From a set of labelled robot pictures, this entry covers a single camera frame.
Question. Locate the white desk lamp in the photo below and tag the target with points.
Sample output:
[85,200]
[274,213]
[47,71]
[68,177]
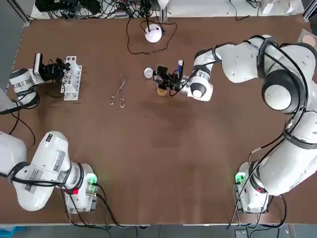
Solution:
[154,33]

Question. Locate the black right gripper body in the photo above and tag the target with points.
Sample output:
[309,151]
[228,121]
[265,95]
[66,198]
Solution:
[176,81]

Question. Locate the small white porcelain dish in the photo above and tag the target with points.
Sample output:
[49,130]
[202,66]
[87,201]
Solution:
[148,73]

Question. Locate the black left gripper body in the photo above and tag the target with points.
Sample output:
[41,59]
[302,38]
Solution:
[50,72]

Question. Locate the white test tube rack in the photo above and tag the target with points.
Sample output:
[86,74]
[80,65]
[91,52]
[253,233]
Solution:
[74,93]

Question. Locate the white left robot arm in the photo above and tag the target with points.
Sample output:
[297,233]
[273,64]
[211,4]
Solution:
[49,158]

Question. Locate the metal crucible tongs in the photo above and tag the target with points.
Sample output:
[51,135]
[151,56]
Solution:
[121,86]

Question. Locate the glass beaker with amber liquid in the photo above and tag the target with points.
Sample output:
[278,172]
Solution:
[162,92]

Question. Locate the aluminium frame post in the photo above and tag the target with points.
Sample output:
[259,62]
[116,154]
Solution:
[164,15]

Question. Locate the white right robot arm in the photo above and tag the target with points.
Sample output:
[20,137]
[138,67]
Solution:
[284,86]

